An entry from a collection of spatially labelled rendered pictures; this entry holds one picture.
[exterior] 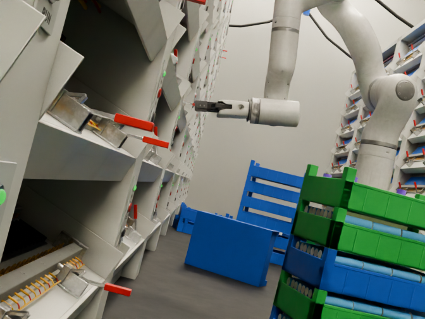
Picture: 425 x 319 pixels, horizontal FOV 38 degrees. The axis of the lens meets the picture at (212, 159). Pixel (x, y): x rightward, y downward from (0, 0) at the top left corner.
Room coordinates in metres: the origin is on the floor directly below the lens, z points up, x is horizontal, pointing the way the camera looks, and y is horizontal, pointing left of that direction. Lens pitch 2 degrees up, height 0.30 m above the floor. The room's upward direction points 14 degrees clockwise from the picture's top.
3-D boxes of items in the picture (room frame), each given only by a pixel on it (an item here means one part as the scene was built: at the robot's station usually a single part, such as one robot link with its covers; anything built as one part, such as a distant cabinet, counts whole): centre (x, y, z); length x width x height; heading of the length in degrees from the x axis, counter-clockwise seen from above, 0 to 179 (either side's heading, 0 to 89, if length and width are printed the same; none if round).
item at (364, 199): (1.31, -0.38, 0.36); 0.30 x 0.20 x 0.08; 104
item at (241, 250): (2.26, -0.15, 0.10); 0.30 x 0.08 x 0.20; 65
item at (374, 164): (2.03, -0.52, 0.47); 0.19 x 0.19 x 0.18
